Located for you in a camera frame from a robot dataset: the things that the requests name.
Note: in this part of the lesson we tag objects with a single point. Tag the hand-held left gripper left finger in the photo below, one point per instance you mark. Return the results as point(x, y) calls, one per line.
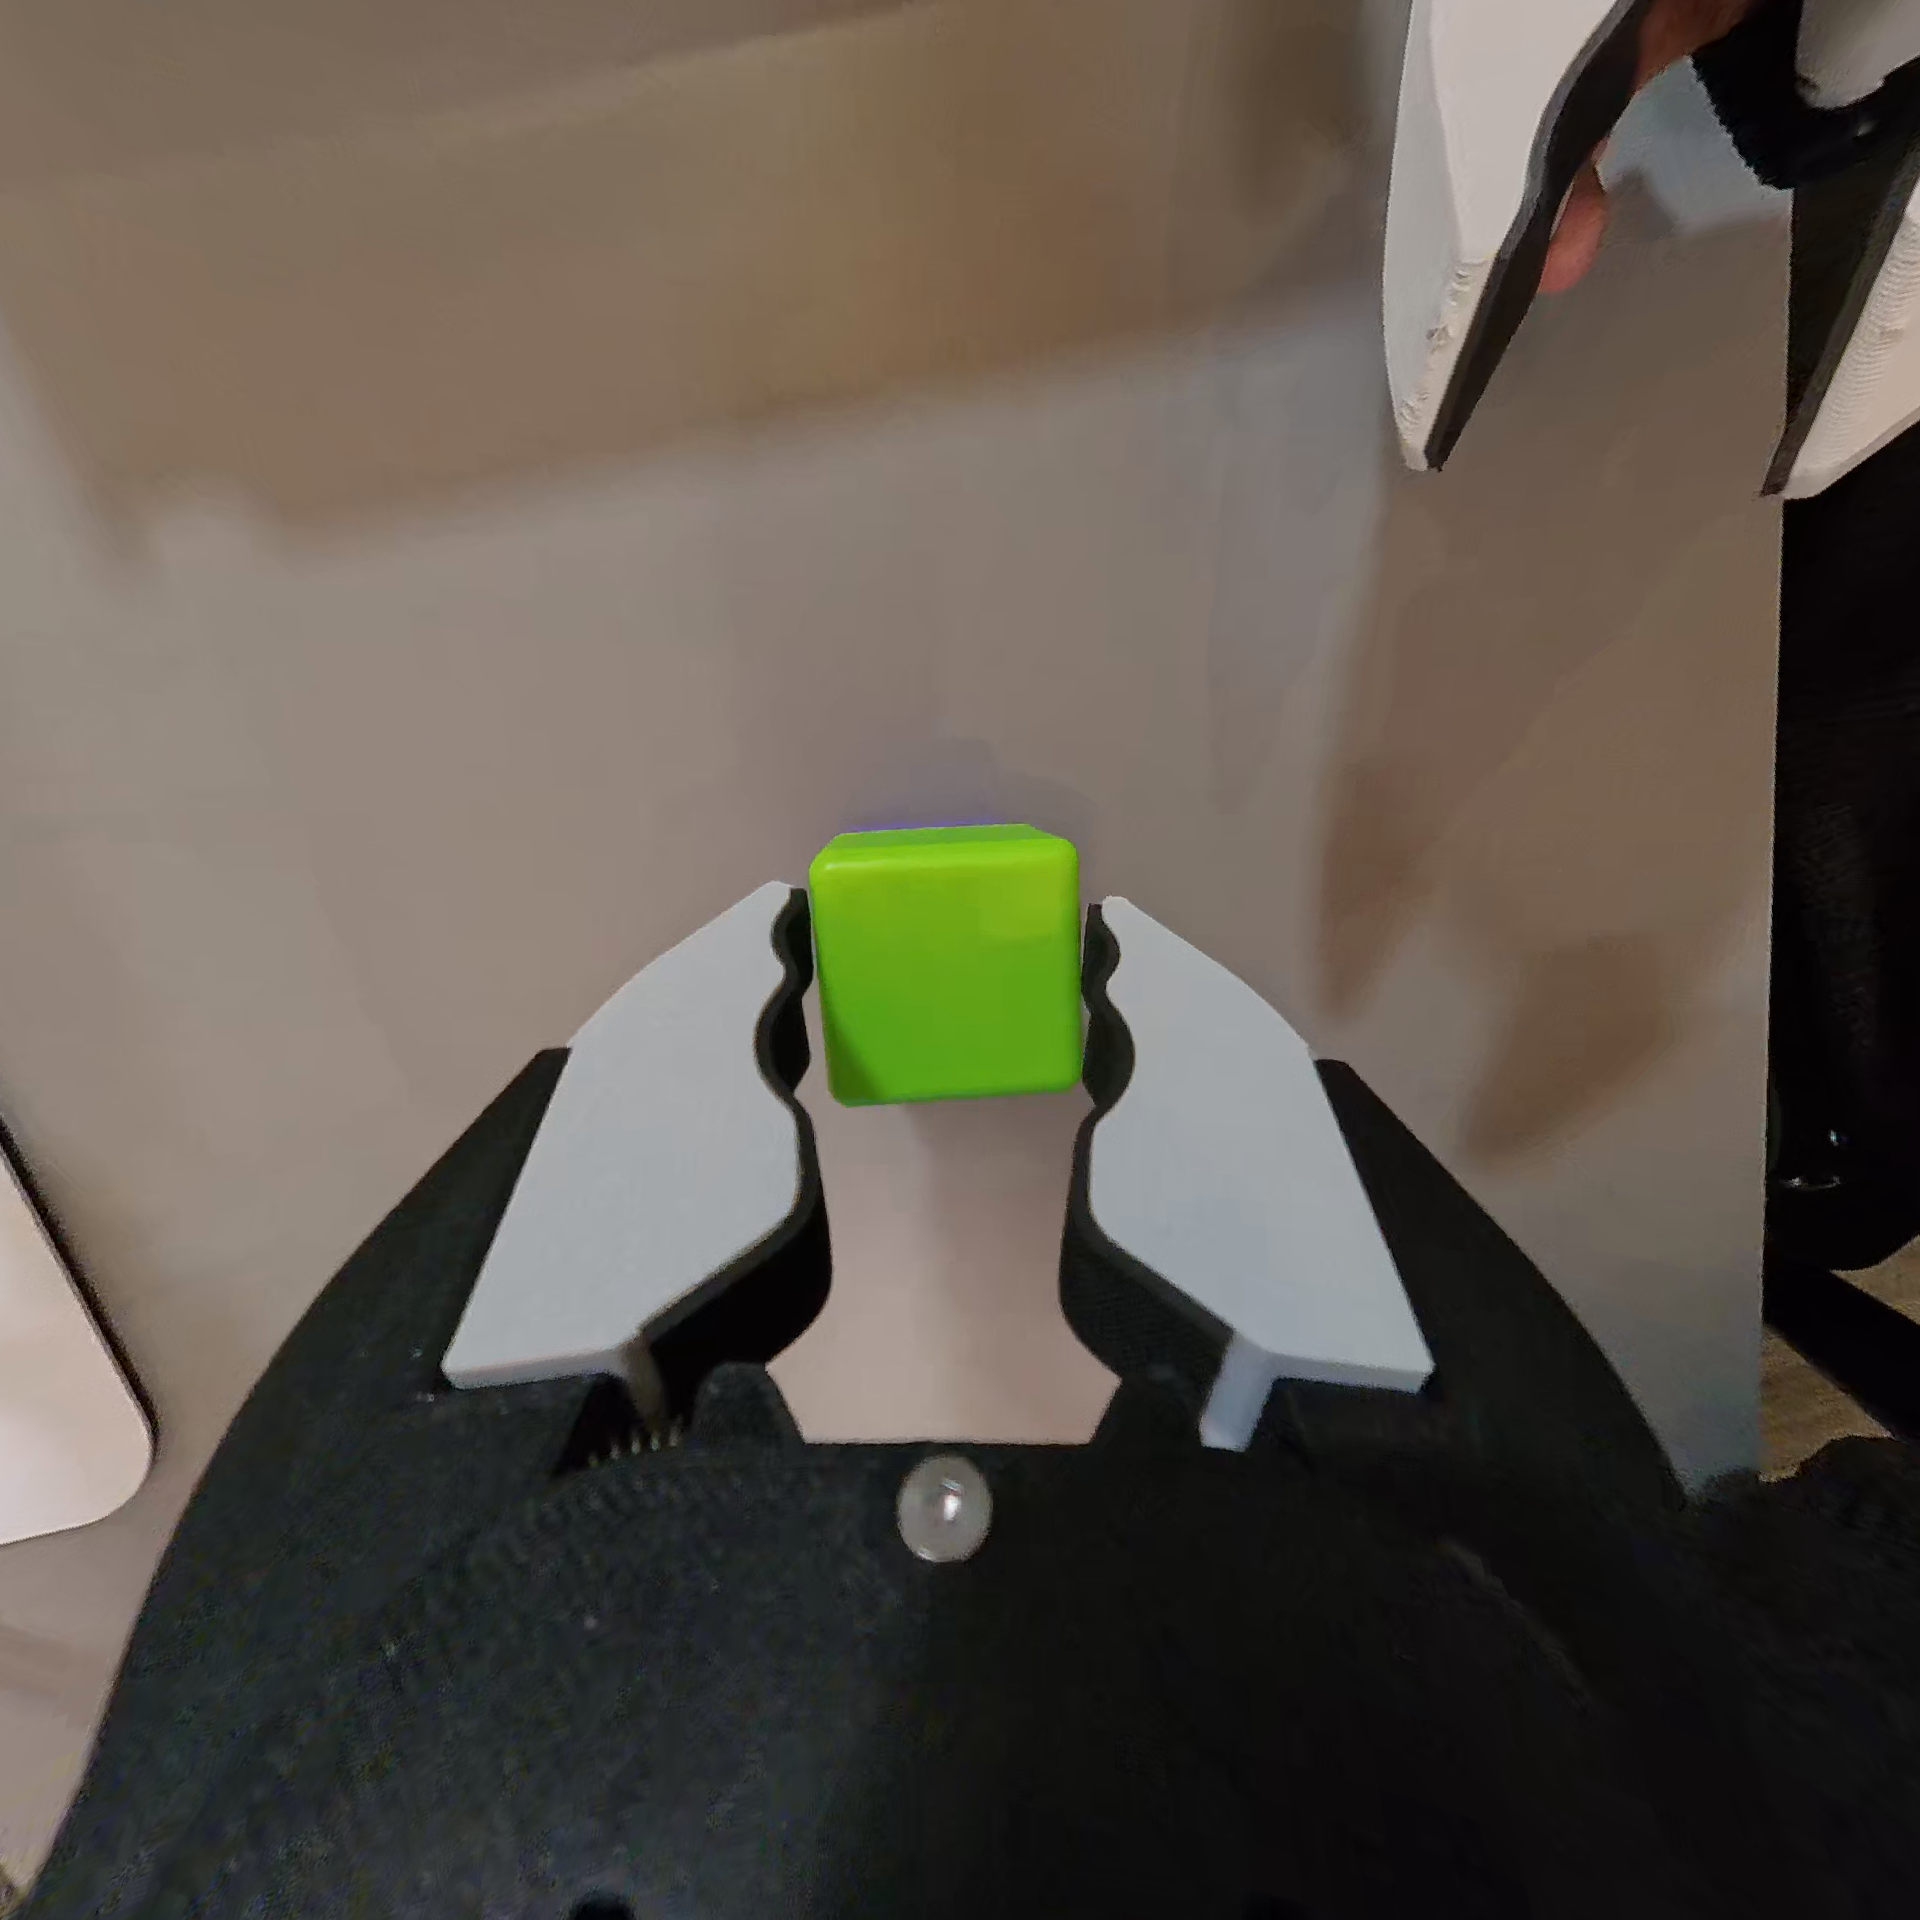
point(646, 1186)

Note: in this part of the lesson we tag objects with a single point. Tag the grey desk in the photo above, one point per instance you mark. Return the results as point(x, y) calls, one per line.
point(450, 601)

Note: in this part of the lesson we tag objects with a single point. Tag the person's dark clothing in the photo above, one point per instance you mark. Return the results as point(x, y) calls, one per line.
point(1851, 750)

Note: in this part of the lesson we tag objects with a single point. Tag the lime green cube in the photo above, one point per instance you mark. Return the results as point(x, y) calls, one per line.
point(945, 975)

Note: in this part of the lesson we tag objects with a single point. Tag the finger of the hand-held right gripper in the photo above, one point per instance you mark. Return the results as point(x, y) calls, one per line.
point(1867, 346)
point(1464, 196)

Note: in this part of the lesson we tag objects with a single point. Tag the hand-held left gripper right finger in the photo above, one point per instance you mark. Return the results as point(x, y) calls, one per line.
point(1245, 1186)

